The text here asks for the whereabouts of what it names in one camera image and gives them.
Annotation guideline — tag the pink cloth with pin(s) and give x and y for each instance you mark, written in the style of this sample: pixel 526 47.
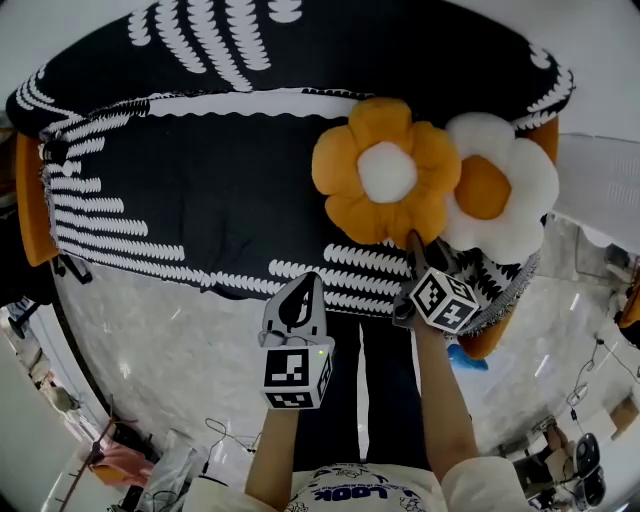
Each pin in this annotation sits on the pink cloth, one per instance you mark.
pixel 120 465

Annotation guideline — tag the black white patterned sofa cover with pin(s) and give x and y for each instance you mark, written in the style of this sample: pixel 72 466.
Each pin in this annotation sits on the black white patterned sofa cover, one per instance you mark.
pixel 240 190

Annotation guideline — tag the black sofa leg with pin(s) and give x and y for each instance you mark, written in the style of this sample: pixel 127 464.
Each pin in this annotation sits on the black sofa leg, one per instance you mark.
pixel 75 270

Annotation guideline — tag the orange sofa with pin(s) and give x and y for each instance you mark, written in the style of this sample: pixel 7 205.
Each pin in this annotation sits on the orange sofa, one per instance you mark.
pixel 32 210

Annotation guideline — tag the person's dark trousers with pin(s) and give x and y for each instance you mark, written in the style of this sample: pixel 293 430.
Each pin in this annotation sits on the person's dark trousers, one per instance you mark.
pixel 390 390

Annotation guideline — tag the white flower pillow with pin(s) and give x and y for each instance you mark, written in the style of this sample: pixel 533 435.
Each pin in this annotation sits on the white flower pillow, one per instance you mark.
pixel 530 165

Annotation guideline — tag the white storage bin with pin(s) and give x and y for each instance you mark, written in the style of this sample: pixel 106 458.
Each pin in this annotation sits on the white storage bin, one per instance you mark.
pixel 600 175

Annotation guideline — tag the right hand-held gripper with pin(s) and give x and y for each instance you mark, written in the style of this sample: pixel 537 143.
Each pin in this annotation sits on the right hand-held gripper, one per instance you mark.
pixel 442 300

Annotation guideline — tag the cardboard box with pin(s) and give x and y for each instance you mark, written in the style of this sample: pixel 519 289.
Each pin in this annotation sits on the cardboard box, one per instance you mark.
pixel 625 412

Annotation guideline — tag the black round device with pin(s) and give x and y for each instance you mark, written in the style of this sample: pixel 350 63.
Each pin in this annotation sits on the black round device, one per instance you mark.
pixel 587 455

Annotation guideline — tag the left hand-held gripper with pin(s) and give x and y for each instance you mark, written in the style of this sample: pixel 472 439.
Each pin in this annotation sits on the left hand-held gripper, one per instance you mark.
pixel 292 372

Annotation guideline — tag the black stand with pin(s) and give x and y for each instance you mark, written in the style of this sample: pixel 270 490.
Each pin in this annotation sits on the black stand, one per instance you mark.
pixel 22 312

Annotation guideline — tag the orange flower pillow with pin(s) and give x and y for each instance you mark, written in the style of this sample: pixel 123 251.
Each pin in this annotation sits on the orange flower pillow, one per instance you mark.
pixel 340 155

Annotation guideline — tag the person's white printed shirt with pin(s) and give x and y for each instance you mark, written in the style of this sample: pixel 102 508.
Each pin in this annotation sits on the person's white printed shirt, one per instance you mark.
pixel 350 490

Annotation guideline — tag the person's right forearm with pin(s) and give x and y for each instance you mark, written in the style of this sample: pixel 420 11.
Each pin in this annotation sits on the person's right forearm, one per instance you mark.
pixel 445 400

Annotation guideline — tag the black curved floor strip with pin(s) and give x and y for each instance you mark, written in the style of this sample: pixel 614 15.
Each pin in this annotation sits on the black curved floor strip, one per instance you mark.
pixel 75 345

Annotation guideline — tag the blue shoe cover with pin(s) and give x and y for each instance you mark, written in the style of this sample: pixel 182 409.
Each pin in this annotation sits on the blue shoe cover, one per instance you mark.
pixel 467 359

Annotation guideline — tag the clear plastic bag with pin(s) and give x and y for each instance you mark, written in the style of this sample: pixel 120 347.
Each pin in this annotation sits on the clear plastic bag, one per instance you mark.
pixel 175 470

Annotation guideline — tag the person's left forearm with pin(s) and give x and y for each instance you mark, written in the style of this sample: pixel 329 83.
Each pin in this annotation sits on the person's left forearm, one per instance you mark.
pixel 272 460

